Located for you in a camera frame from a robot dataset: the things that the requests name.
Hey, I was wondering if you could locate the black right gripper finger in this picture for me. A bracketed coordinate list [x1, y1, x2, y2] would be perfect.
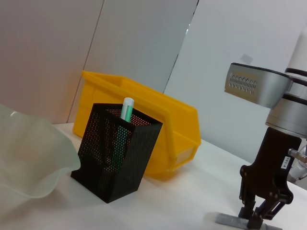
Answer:
[247, 197, 289, 229]
[238, 182, 257, 217]

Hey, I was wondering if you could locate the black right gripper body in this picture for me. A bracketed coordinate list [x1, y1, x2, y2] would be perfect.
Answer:
[240, 126, 302, 205]

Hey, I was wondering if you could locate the silver grey marker pen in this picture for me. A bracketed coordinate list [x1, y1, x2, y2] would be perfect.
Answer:
[214, 211, 284, 230]

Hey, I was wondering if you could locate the green toothbrush case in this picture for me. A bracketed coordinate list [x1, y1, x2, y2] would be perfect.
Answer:
[112, 96, 135, 170]

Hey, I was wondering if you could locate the black mesh pen holder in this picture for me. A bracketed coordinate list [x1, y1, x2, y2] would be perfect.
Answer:
[70, 103, 164, 205]

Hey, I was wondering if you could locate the green wavy glass fruit bowl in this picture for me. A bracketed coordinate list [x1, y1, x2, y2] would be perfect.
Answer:
[0, 103, 82, 199]

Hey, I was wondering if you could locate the yellow plastic bin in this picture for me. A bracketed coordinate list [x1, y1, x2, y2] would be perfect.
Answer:
[72, 69, 202, 181]

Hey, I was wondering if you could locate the right arm cable with plug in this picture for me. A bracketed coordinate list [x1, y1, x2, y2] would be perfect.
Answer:
[287, 148, 307, 164]

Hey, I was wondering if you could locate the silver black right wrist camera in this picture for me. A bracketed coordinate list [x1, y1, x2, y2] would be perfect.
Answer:
[224, 62, 295, 110]

